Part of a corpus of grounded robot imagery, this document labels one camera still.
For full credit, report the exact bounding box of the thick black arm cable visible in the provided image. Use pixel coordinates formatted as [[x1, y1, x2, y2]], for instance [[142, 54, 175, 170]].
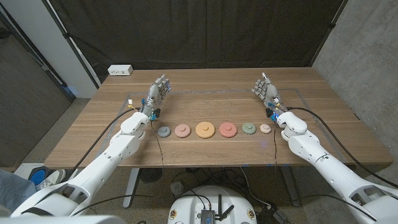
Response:
[[286, 106, 398, 189], [58, 107, 139, 184]]

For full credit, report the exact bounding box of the white table leg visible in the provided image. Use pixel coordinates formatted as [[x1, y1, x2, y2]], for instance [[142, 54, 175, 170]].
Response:
[[122, 167, 141, 209]]

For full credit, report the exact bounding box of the black backdrop stand pole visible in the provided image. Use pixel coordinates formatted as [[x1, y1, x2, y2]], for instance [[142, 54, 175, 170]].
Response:
[[310, 0, 349, 67], [41, 0, 102, 90]]

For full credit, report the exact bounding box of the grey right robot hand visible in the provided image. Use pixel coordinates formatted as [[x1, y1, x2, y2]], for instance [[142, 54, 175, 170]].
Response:
[[251, 72, 289, 116]]

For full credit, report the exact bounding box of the person's leg in jeans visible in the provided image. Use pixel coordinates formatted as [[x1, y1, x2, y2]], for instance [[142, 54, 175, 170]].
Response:
[[0, 169, 37, 215]]

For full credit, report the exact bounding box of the coral red toy ring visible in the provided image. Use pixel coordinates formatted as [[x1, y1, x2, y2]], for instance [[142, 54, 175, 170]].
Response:
[[218, 121, 238, 139]]

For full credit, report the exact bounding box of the thin black left wrist cable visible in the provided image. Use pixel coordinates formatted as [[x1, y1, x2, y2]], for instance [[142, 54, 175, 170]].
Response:
[[71, 119, 165, 217]]

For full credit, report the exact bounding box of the round grey floor object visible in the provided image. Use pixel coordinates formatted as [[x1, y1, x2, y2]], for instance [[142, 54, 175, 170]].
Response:
[[170, 181, 186, 197]]

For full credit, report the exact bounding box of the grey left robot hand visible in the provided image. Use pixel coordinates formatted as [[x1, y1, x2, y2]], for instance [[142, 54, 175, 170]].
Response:
[[141, 73, 172, 117]]

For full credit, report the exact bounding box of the black power brick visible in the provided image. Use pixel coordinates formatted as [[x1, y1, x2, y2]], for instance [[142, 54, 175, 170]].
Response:
[[257, 205, 290, 224]]

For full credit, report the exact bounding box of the blue foot pedal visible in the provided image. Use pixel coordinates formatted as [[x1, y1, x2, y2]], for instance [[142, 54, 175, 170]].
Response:
[[27, 166, 50, 186]]

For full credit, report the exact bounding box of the large orange toy ring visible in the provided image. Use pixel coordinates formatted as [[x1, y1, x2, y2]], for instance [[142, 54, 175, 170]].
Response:
[[195, 121, 216, 139]]

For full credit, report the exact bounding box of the sage green toy ring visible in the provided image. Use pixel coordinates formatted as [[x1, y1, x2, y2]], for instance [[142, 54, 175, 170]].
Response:
[[241, 122, 257, 135]]

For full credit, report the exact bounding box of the dusty pink toy ring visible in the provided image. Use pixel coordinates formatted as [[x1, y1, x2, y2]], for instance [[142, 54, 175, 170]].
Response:
[[174, 123, 192, 139]]

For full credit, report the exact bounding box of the round black fan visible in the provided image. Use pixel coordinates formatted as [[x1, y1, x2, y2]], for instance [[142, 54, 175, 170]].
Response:
[[139, 167, 164, 184]]

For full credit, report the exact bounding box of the white robot torso base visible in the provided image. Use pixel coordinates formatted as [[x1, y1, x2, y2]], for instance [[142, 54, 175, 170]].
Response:
[[167, 185, 258, 224]]

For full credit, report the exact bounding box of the grey router with black antennas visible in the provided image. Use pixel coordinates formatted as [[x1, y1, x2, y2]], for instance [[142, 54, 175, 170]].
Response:
[[200, 194, 235, 224]]

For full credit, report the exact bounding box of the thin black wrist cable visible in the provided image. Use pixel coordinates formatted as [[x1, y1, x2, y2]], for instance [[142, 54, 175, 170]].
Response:
[[71, 119, 165, 217], [272, 121, 377, 221]]

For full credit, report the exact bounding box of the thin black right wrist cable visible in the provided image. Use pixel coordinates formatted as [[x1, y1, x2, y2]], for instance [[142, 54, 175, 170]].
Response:
[[272, 121, 377, 221]]

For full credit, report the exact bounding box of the white sneaker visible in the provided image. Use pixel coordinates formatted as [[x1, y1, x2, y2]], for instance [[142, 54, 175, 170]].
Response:
[[35, 169, 67, 191]]

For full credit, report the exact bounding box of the small dark grey toy ring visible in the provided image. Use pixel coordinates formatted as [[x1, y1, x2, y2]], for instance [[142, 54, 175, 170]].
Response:
[[157, 126, 172, 138]]

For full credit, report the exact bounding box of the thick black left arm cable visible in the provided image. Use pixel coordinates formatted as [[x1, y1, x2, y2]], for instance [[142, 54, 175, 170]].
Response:
[[58, 107, 139, 184]]

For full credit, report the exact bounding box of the grey table leg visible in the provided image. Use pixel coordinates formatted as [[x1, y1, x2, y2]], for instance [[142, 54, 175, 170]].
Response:
[[279, 166, 302, 208]]

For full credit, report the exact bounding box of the white floor cable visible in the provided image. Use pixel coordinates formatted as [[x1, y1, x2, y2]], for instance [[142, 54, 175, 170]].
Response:
[[239, 167, 272, 208]]

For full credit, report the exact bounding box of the black backdrop curtain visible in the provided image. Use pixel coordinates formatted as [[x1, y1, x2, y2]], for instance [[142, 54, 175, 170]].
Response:
[[48, 0, 346, 83]]

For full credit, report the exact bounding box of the white power strip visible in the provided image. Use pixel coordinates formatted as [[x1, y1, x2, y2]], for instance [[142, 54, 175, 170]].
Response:
[[107, 64, 134, 77]]

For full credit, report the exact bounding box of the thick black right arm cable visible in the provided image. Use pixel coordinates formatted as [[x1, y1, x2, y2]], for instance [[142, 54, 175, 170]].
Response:
[[286, 106, 398, 189]]

